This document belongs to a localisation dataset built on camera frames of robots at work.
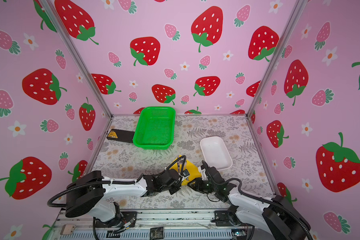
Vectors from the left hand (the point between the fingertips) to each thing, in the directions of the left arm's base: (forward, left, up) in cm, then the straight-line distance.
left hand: (182, 180), depth 83 cm
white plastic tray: (+21, -23, -5) cm, 31 cm away
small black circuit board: (-25, +11, -2) cm, 27 cm away
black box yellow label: (+34, +46, -3) cm, 57 cm away
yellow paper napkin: (0, -3, +13) cm, 13 cm away
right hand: (-3, -3, +1) cm, 5 cm away
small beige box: (-24, +54, -1) cm, 59 cm away
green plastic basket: (+41, +22, -3) cm, 47 cm away
